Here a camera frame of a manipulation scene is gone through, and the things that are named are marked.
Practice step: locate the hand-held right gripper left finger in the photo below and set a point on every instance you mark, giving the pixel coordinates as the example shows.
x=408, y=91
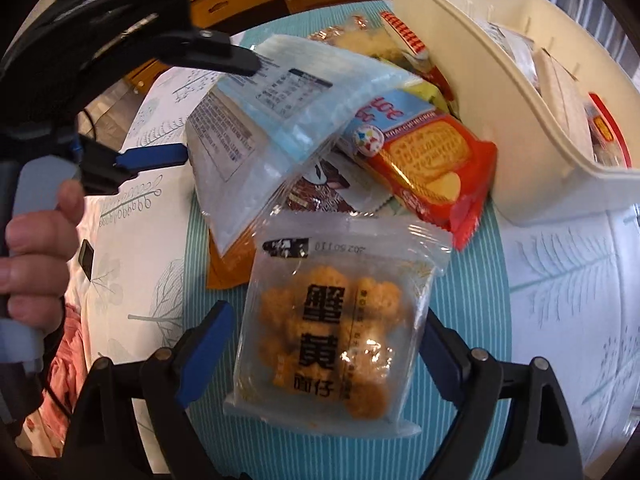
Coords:
x=200, y=360

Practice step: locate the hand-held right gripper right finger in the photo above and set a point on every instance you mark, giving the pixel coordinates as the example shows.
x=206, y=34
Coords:
x=442, y=360

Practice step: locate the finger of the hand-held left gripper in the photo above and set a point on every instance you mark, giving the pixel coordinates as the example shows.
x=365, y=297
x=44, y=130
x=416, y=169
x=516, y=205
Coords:
x=150, y=156
x=225, y=55

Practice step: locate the large light blue snack packet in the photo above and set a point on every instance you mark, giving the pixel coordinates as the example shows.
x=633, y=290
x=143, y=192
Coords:
x=260, y=125

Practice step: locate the clear packet of orange puffs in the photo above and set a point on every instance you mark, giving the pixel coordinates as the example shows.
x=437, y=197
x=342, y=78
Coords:
x=330, y=340

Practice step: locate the brown white snack packet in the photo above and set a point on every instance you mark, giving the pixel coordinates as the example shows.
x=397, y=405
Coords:
x=320, y=192

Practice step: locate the red biscuit packet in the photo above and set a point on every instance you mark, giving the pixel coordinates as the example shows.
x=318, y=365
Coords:
x=425, y=170

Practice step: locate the white plastic storage bin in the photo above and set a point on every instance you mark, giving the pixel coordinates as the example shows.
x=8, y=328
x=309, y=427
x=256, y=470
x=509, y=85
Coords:
x=475, y=85

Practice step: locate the person's left hand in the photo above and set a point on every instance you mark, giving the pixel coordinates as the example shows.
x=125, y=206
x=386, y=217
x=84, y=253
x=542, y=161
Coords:
x=35, y=260

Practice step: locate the orange snack packet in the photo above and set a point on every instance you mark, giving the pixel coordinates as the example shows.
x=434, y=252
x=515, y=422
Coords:
x=227, y=267

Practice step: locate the black square patch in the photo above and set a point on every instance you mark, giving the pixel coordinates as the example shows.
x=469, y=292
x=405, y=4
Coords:
x=86, y=259

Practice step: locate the floral pink blanket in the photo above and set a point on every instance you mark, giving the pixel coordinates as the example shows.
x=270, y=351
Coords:
x=65, y=360

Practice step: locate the clear wrapped chocolate snack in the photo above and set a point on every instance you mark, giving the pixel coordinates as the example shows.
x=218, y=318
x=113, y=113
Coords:
x=357, y=22

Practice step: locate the cream packet with red plaid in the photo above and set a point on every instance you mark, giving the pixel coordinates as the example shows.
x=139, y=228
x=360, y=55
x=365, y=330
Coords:
x=405, y=35

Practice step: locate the small green snack packet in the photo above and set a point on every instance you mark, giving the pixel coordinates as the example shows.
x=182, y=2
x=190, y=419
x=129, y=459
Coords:
x=427, y=92

